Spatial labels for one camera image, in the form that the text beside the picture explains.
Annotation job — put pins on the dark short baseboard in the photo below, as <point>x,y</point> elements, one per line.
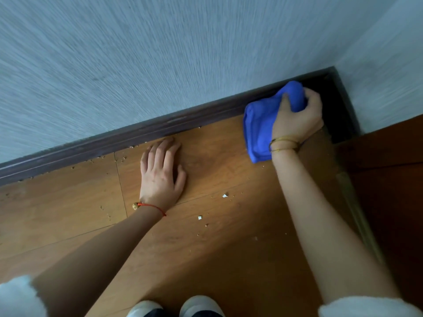
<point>345,102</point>

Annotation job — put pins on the person's left forearm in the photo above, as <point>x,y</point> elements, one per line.
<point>99,257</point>

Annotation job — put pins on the brown wooden door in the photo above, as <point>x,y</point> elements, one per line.
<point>390,181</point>

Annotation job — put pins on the white shoe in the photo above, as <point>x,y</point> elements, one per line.
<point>143,309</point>
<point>201,306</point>

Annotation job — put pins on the person's left middle finger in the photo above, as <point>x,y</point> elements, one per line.
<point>162,153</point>

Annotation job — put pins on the person's left hand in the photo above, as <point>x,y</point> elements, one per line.
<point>158,188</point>

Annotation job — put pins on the person's right hand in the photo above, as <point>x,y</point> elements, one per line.
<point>295,123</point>

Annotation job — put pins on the scattered floor crumbs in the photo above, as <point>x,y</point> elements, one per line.
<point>124,158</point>

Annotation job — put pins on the dark long baseboard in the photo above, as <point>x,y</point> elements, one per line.
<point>148,130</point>

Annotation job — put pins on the thin gold bangle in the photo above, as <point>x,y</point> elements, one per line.
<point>285,139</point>
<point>282,149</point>

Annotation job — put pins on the person's right forearm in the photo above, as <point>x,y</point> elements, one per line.
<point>317,224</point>

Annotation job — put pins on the person's left thumb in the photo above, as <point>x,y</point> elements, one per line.
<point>180,179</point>

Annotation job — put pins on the white fluffy sleeve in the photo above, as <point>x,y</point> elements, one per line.
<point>366,308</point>
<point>16,298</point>

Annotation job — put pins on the person's right thumb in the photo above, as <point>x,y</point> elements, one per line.
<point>285,102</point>

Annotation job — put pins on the person's left little finger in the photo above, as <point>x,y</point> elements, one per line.
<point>144,163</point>

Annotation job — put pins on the blue cleaning cloth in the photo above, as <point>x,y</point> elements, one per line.
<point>261,128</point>

